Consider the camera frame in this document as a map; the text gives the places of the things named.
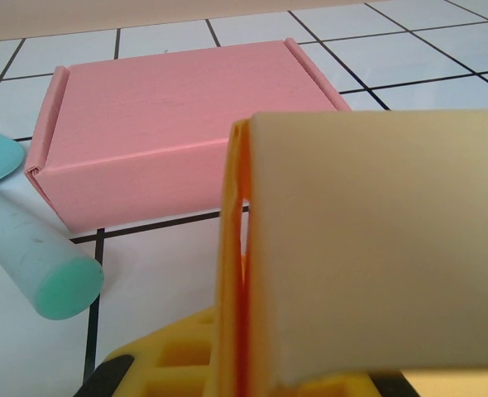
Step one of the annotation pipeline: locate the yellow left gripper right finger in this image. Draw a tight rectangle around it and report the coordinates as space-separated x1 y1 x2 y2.
275 366 421 397

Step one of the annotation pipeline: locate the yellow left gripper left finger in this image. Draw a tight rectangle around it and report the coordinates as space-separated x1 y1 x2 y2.
74 306 220 397

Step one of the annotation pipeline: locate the yellow paper box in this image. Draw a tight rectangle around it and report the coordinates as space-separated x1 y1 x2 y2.
214 109 488 397

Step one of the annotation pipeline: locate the pink paper box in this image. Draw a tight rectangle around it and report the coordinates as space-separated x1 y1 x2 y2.
23 36 352 232

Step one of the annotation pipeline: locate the blue garden trowel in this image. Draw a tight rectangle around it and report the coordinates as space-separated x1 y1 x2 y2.
0 126 104 320

